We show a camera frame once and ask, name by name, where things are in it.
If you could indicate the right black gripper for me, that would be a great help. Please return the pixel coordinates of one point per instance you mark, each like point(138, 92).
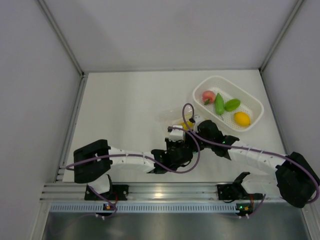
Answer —
point(196, 134)

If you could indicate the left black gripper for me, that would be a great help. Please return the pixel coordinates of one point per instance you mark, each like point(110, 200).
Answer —
point(168, 142)

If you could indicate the yellow fake banana bunch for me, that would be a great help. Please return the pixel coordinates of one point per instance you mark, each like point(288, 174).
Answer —
point(186, 125)

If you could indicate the clear zip top bag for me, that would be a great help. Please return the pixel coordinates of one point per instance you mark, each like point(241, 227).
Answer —
point(168, 118)

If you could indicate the green fake vegetable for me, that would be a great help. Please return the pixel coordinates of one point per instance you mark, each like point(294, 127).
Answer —
point(232, 105)
point(219, 104)

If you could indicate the yellow fake lemon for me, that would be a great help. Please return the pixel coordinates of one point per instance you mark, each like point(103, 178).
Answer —
point(242, 119)

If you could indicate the red fake peach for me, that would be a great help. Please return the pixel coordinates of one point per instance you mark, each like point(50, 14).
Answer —
point(208, 97)

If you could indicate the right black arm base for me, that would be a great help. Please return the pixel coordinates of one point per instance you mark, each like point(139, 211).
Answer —
point(231, 192)

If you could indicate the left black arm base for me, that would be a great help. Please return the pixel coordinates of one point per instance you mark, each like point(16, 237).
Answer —
point(118, 192)

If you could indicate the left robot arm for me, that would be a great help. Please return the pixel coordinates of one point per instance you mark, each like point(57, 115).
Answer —
point(92, 162)

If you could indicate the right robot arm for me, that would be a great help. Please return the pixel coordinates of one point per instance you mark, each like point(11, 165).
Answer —
point(289, 177)

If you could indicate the white perforated plastic basket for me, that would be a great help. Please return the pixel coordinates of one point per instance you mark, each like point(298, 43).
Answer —
point(218, 84)

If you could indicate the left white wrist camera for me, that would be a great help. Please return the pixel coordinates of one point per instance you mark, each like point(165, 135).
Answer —
point(176, 133)

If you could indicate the aluminium mounting rail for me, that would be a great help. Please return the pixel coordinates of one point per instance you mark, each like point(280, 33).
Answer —
point(137, 191)

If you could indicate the white slotted cable duct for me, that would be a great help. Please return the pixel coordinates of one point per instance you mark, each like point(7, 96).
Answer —
point(126, 207)

